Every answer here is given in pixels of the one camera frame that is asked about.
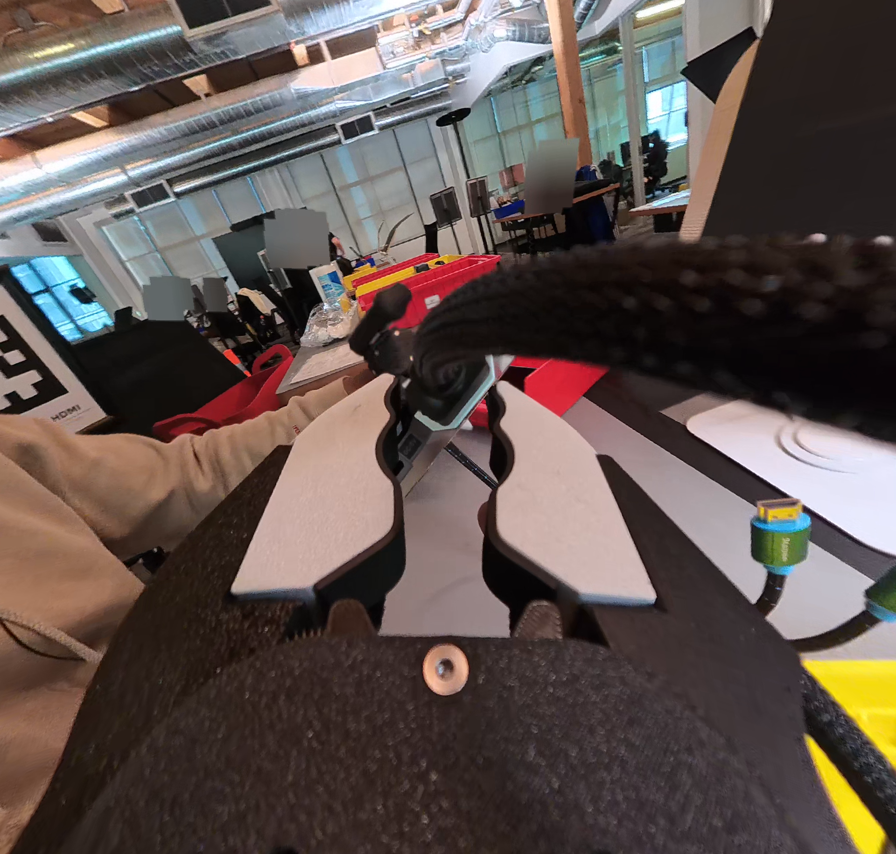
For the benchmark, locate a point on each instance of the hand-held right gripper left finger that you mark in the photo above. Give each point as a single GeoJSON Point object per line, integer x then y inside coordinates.
{"type": "Point", "coordinates": [322, 490]}

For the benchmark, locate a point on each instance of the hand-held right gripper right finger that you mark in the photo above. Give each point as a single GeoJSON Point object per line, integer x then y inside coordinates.
{"type": "Point", "coordinates": [567, 511]}

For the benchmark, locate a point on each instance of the black silver hdmi switch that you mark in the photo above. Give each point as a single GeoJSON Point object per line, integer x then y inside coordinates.
{"type": "Point", "coordinates": [437, 434]}

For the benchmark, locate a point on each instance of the yellow plastic bin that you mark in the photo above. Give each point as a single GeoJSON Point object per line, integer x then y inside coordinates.
{"type": "Point", "coordinates": [378, 276]}
{"type": "Point", "coordinates": [861, 700]}

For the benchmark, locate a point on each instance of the person's left forearm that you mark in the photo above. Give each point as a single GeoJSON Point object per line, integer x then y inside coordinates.
{"type": "Point", "coordinates": [231, 448]}

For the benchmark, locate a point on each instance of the clear plastic bag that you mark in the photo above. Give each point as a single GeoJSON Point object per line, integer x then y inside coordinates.
{"type": "Point", "coordinates": [329, 325]}

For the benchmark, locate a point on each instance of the white paper sheet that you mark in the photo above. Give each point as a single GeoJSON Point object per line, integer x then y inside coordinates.
{"type": "Point", "coordinates": [325, 364]}

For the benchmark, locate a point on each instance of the white wipes canister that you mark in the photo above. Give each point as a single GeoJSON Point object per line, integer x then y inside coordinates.
{"type": "Point", "coordinates": [329, 287]}

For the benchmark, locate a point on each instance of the red plastic bin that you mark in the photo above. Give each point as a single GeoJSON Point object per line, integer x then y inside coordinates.
{"type": "Point", "coordinates": [560, 385]}
{"type": "Point", "coordinates": [448, 287]}

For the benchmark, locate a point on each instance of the grey top work table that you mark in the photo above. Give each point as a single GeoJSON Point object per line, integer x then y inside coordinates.
{"type": "Point", "coordinates": [308, 392]}

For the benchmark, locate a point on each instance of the red plastic tub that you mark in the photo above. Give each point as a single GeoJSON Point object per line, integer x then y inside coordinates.
{"type": "Point", "coordinates": [231, 399]}

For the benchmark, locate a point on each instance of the black panel on tripod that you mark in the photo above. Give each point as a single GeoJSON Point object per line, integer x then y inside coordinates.
{"type": "Point", "coordinates": [478, 195]}
{"type": "Point", "coordinates": [445, 206]}

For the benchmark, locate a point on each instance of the white tablet stand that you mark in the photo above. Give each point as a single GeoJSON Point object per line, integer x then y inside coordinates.
{"type": "Point", "coordinates": [756, 441]}

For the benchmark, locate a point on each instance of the black floor lamp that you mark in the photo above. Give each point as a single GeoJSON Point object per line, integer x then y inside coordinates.
{"type": "Point", "coordinates": [453, 117]}

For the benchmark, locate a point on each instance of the person's beige hoodie torso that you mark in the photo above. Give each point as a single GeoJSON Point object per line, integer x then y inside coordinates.
{"type": "Point", "coordinates": [49, 588]}

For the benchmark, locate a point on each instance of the framed marker tag sign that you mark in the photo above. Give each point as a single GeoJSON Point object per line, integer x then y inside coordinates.
{"type": "Point", "coordinates": [28, 378]}

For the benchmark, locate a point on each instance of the silver duct with black vents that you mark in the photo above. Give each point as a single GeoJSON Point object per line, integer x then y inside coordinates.
{"type": "Point", "coordinates": [357, 127]}

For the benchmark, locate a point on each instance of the silver ceiling air duct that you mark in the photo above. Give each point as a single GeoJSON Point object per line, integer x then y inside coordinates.
{"type": "Point", "coordinates": [105, 62]}
{"type": "Point", "coordinates": [210, 136]}

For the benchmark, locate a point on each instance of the wooden support post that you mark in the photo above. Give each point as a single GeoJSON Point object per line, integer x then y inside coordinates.
{"type": "Point", "coordinates": [563, 62]}

